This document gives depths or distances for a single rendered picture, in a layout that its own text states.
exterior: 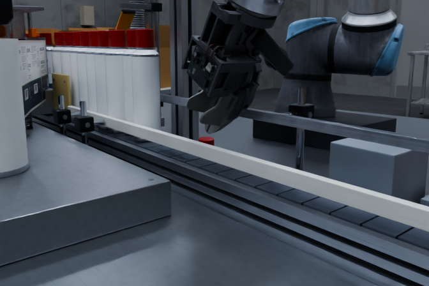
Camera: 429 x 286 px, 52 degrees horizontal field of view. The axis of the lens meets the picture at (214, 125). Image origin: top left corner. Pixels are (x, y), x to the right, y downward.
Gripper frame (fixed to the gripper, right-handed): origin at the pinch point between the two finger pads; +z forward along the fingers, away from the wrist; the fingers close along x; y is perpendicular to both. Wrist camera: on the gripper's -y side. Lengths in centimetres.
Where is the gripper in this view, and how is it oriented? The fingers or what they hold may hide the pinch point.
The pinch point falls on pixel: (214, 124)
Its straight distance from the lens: 68.8
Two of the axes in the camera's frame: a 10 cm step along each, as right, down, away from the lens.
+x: 5.6, 6.2, -5.6
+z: -3.2, 7.8, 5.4
